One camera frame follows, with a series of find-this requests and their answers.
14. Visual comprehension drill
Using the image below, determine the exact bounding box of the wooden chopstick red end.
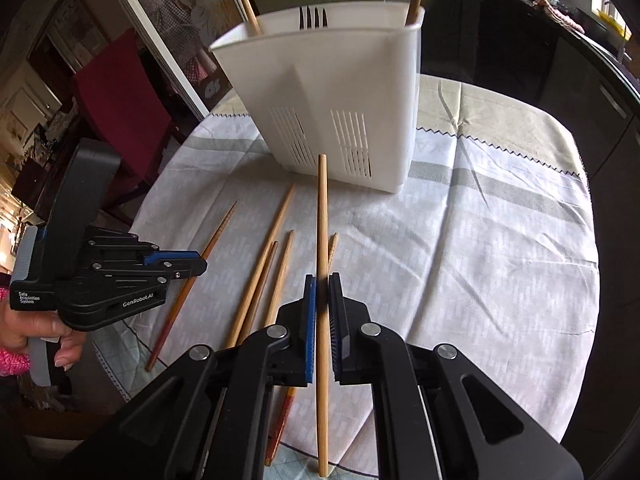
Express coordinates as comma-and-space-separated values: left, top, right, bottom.
145, 200, 239, 372

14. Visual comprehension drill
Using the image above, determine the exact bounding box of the wooden chopstick pair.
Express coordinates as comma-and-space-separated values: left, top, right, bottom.
224, 184, 295, 349

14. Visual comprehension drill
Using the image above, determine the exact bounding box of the wooden chopstick thin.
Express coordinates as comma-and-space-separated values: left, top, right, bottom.
236, 240, 279, 344

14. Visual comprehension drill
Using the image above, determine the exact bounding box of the wooden chopstick group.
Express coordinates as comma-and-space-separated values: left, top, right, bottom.
262, 230, 295, 327

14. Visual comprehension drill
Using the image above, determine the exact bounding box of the long wooden chopstick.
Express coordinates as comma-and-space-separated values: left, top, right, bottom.
316, 154, 331, 478

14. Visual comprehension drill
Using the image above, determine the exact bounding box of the black plastic fork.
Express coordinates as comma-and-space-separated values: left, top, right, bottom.
298, 6, 329, 30

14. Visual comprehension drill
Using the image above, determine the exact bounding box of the person left hand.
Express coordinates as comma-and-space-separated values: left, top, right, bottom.
1, 288, 87, 377

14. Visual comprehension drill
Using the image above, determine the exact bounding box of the red wooden chair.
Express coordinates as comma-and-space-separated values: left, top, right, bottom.
72, 28, 186, 224

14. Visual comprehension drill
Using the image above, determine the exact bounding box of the grey patterned tablecloth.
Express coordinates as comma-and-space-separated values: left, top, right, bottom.
132, 76, 600, 439

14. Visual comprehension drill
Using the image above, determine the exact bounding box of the white plastic utensil holder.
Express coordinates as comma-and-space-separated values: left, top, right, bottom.
209, 1, 423, 193

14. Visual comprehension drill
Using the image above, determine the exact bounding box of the sliding glass door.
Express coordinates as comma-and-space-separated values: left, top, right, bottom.
118, 0, 245, 118

